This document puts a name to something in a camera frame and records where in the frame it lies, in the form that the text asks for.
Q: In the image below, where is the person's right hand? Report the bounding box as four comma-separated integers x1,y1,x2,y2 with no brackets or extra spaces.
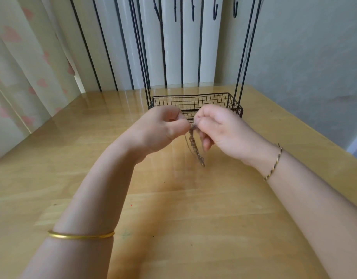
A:
192,103,282,176

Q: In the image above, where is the white black-striped curtain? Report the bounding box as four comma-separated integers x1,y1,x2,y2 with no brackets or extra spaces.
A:
41,0,224,94

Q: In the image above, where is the black wire jewelry rack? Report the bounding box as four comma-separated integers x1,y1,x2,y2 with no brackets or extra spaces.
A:
128,0,265,123

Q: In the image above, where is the chain necklace with pendant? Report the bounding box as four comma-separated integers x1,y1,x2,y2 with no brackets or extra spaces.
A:
185,121,206,168

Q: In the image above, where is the pink floral curtain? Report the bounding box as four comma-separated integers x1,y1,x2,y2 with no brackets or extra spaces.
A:
0,0,84,167

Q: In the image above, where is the person's left forearm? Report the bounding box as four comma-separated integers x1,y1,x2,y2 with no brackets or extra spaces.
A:
20,141,141,279

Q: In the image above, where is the gold bangle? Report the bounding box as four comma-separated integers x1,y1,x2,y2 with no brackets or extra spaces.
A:
47,229,116,241

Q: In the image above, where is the person's left hand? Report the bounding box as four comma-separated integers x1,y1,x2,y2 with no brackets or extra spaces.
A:
121,105,191,165

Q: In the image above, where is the braided cord bracelet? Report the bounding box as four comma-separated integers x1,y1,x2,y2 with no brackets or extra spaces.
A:
263,143,284,183

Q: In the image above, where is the person's right forearm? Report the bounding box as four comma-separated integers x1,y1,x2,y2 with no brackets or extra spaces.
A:
265,150,357,279

